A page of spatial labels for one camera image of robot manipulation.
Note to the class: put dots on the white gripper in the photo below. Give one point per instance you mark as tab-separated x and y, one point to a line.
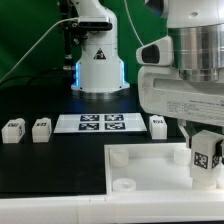
162	92

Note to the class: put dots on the white square tabletop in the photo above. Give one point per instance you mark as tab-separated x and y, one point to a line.
144	168

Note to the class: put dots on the white base tag sheet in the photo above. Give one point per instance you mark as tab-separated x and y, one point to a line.
100	123

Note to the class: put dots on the white L-shaped obstacle fence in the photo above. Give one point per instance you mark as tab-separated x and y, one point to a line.
116	208

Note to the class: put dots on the grey camera on stand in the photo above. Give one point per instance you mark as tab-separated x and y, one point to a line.
87	23

